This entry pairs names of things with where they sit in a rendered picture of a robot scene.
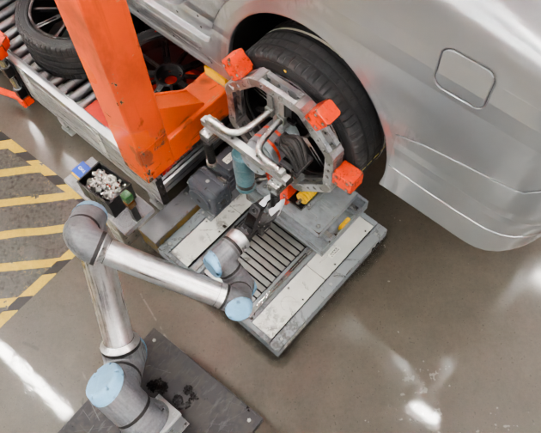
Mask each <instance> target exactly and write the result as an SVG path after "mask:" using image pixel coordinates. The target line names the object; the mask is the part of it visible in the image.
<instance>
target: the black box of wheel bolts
mask: <svg viewBox="0 0 541 433"><path fill-rule="evenodd" d="M76 183H77V184H78V185H79V187H81V189H82V191H83V193H84V195H85V196H86V197H88V198H89V199H91V200H92V201H95V202H97V203H99V204H101V205H102V206H104V208H105V209H106V212H108V213H109V214H110V215H112V216H113V217H115V218H116V217H117V216H118V215H119V214H120V213H121V212H122V211H123V210H124V209H125V208H126V207H125V205H124V203H123V200H122V199H121V197H120V196H119V194H120V193H121V192H123V191H124V190H125V189H127V190H128V191H129V192H131V193H132V195H133V197H134V199H135V198H136V197H137V196H136V194H135V192H134V190H133V187H132V185H131V183H130V182H129V181H128V180H126V179H125V178H123V177H122V176H121V175H119V174H117V173H116V172H115V171H113V170H112V169H110V168H109V167H108V166H107V165H105V164H104V163H103V162H101V161H98V162H97V163H95V164H94V165H93V166H92V167H91V168H90V169H89V170H88V171H87V173H85V174H84V175H83V176H82V177H81V178H80V179H79V180H78V181H77V182H76Z"/></svg>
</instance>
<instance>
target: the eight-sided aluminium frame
mask: <svg viewBox="0 0 541 433"><path fill-rule="evenodd" d="M252 87H258V88H260V89H262V90H263V91H264V92H265V93H267V94H269V95H271V96H272V97H273V98H274V99H276V100H277V101H279V102H282V104H284V105H285V106H286V107H288V108H289V109H291V110H292V111H294V112H295V113H296V114H297V115H298V116H299V118H300V119H301V121H302V123H303V124H304V126H306V128H307V130H308V131H309V133H310V134H311V136H312V137H313V140H314V141H315V143H316V144H317V145H318V146H319V148H320V150H321V151H322V153H323V154H324V156H325V165H324V175H305V174H303V173H301V174H300V175H298V176H297V177H296V176H295V175H294V177H295V178H294V180H293V182H292V183H291V184H290V185H291V186H292V187H293V188H294V189H296V190H298V191H300V192H325V193H327V192H331V191H332V190H333V189H334V188H335V187H336V186H337V185H335V184H334V183H332V173H333V171H334V170H335V169H336V168H337V167H338V166H339V165H340V164H341V163H342V162H343V155H344V152H343V151H344V149H343V147H342V144H341V143H340V142H339V141H338V140H337V138H336V136H335V134H334V133H333V131H332V130H331V128H330V126H327V127H326V128H323V129H321V130H319V131H316V130H314V128H313V127H312V126H311V125H310V123H309V122H308V121H307V119H306V118H305V116H306V114H307V113H308V112H309V111H310V110H312V109H313V108H314V107H315V106H316V105H317V104H316V103H315V102H314V101H313V100H312V98H310V97H309V96H308V95H307V94H304V93H302V92H301V91H300V90H299V89H297V88H295V87H293V86H292V85H290V84H289V83H287V82H285V81H284V80H283V79H282V78H280V77H279V76H277V75H275V74H274V73H272V72H271V71H270V70H267V69H266V68H265V67H262V68H261V67H259V68H258V69H256V70H252V71H251V72H250V73H249V74H248V75H246V76H245V77H244V78H243V79H240V80H238V81H235V82H234V81H233V80H232V79H231V80H230V81H228V82H227V83H226V84H225V91H226V96H227V102H228V113H229V116H228V117H229V119H230V122H231V123H232V125H233V127H234V128H235V129H239V128H241V127H243V125H247V124H248V123H250V122H251V121H250V119H249V118H248V117H247V115H246V106H245V98H244V89H247V88H252ZM279 88H280V89H282V90H283V91H285V92H286V93H288V94H289V95H287V94H285V93H284V92H283V91H282V90H280V89H279ZM257 132H258V131H257V130H256V128H253V129H252V130H250V131H249V133H250V134H251V136H252V137H253V136H254V135H255V134H256V133H257ZM240 136H241V137H242V138H243V140H244V141H245V143H246V144H247V142H248V141H249V140H250V139H251V137H250V135H249V134H248V132H247V133H245V134H243V135H240ZM278 165H280V166H282V167H285V168H286V169H288V171H290V172H291V169H292V168H293V167H292V165H290V164H289V163H287V162H286V161H285V160H284V159H282V160H281V161H280V162H279V163H278Z"/></svg>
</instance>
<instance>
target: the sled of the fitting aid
mask: <svg viewBox="0 0 541 433"><path fill-rule="evenodd" d="M262 182H263V180H260V181H257V182H256V188H255V190H254V191H253V192H251V193H248V194H247V195H246V199H247V200H249V201H250V202H251V203H255V202H256V201H258V200H260V199H261V198H264V196H262V195H261V194H260V193H258V192H257V186H258V185H259V184H260V183H262ZM367 207H368V200H367V199H366V198H364V197H363V196H362V195H360V194H359V193H358V194H357V198H356V199H355V200H354V202H353V203H352V204H351V205H350V206H349V207H348V208H347V209H346V210H345V211H344V212H343V213H342V214H341V215H340V216H339V218H338V219H337V220H336V221H335V222H334V223H333V224H332V225H331V226H330V227H329V228H328V229H327V230H326V231H325V232H324V234H322V235H321V236H320V238H318V237H317V236H315V235H314V234H313V233H311V232H310V231H309V230H307V229H306V228H304V227H303V226H302V225H300V224H299V223H298V222H297V221H296V220H294V219H293V218H292V217H290V216H289V215H287V214H286V213H285V212H283V211H282V213H281V215H280V216H277V218H276V219H275V221H276V222H277V223H279V224H280V225H281V226H283V227H284V228H285V229H287V230H288V231H289V232H290V233H291V234H292V235H294V236H295V237H297V238H298V239H299V240H301V241H302V242H304V243H305V244H306V245H307V246H309V247H310V248H312V250H314V251H315V252H316V253H317V254H319V255H320V256H321V257H322V256H323V255H324V254H325V253H326V252H327V251H328V250H329V249H330V247H331V246H332V245H333V244H334V243H335V242H336V241H337V240H338V239H339V238H340V237H341V235H342V234H343V233H344V232H345V231H346V230H347V229H348V228H349V227H350V226H351V225H352V223H353V222H354V221H355V220H356V219H357V218H358V217H359V216H360V215H361V214H362V213H363V212H364V211H365V210H366V209H367ZM270 208H271V202H269V205H268V206H267V207H266V208H265V209H264V213H268V216H269V209H270Z"/></svg>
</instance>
